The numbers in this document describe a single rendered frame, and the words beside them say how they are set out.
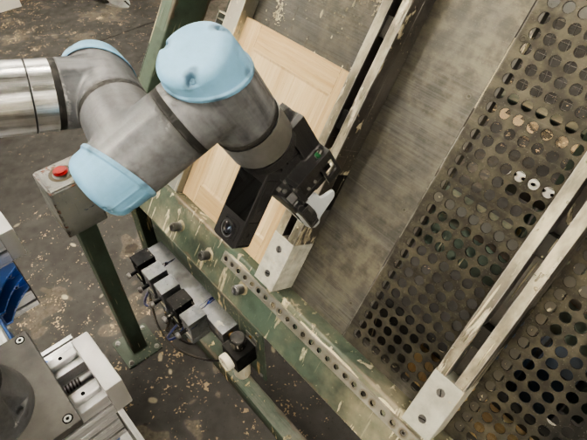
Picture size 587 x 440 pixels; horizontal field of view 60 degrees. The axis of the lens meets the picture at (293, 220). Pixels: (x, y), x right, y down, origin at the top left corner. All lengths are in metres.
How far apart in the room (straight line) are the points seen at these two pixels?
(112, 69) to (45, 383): 0.59
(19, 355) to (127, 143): 0.64
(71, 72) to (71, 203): 0.96
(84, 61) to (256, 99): 0.20
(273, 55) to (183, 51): 0.77
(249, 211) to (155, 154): 0.17
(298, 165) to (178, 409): 1.55
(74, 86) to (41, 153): 2.69
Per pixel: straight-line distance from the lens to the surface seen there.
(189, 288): 1.40
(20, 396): 0.95
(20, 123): 0.57
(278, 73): 1.21
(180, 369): 2.12
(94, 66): 0.58
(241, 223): 0.61
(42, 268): 2.61
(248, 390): 1.85
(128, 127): 0.48
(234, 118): 0.48
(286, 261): 1.10
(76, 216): 1.55
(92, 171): 0.48
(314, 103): 1.13
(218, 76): 0.44
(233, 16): 1.31
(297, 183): 0.60
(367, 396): 1.07
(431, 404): 0.98
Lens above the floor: 1.85
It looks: 47 degrees down
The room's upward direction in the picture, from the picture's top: straight up
